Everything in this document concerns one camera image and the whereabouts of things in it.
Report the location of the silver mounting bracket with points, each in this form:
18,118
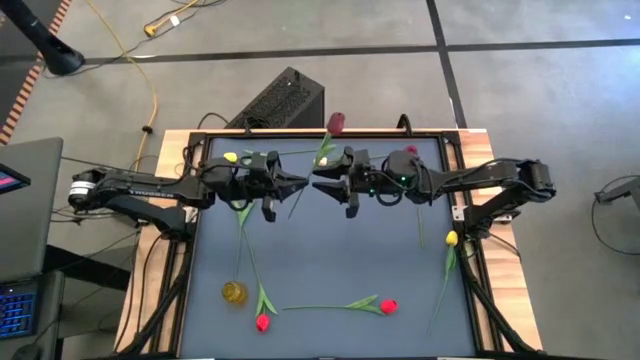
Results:
458,213

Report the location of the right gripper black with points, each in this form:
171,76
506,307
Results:
367,180

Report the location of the yellow glass vase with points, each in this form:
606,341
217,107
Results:
234,292

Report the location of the black aluminium table frame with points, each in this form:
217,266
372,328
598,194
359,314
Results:
240,134

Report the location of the red ribbed glass vase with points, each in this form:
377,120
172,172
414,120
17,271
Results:
411,149

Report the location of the black stand pole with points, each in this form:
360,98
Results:
50,45

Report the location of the backlit keyboard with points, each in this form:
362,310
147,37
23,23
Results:
16,314

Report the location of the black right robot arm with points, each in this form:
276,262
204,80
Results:
480,175

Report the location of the yellow extension plug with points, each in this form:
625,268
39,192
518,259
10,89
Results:
150,30

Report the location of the blue-grey table mat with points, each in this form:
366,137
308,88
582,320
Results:
325,260

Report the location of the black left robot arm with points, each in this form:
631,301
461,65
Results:
150,187

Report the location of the grey desk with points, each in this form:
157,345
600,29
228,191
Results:
35,225

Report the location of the small screen with pink display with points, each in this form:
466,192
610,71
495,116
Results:
11,180

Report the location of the black computer tower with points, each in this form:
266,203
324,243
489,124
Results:
285,100

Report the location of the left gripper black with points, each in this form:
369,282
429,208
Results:
260,180

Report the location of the yellow artificial tulip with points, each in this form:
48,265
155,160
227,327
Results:
230,157
451,238

